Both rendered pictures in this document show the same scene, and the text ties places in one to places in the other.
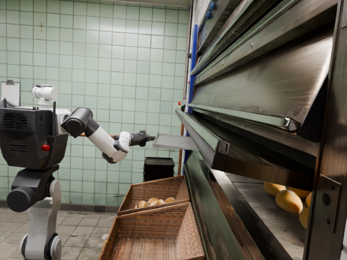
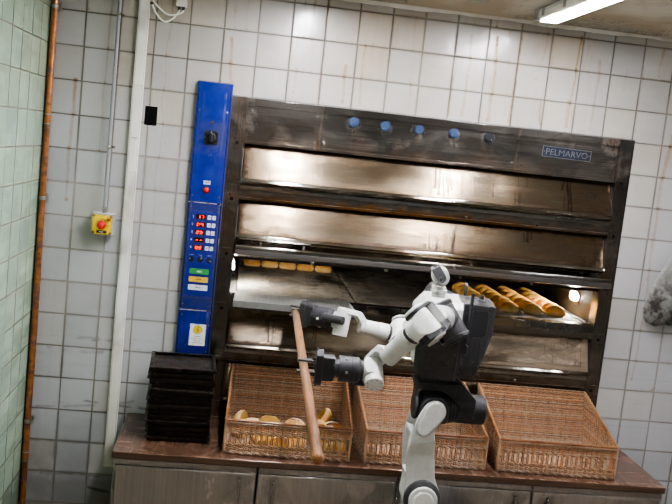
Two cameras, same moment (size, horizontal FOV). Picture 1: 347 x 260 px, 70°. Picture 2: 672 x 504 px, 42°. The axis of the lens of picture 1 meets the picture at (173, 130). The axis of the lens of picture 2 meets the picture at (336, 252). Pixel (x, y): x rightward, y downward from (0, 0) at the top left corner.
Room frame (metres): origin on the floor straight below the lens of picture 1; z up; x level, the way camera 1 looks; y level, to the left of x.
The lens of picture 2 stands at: (2.01, 3.97, 1.93)
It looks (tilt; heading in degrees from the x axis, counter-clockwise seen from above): 7 degrees down; 265
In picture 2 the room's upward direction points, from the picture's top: 6 degrees clockwise
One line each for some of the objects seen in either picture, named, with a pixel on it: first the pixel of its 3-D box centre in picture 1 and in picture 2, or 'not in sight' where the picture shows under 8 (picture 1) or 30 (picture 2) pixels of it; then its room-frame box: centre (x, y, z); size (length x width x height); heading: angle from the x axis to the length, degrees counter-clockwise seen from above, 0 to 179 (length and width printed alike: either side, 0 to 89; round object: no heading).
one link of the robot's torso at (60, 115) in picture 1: (36, 133); (449, 332); (1.27, 0.71, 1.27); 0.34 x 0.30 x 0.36; 83
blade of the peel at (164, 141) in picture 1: (179, 140); (293, 301); (1.85, -0.05, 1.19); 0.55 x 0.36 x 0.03; 0
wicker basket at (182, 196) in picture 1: (155, 199); (287, 410); (1.83, 0.10, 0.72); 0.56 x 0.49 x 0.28; 1
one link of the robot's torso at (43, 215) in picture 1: (41, 218); (423, 453); (1.31, 0.71, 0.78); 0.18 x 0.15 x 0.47; 91
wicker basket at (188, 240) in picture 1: (150, 245); (416, 419); (1.23, 0.08, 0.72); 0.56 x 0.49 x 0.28; 3
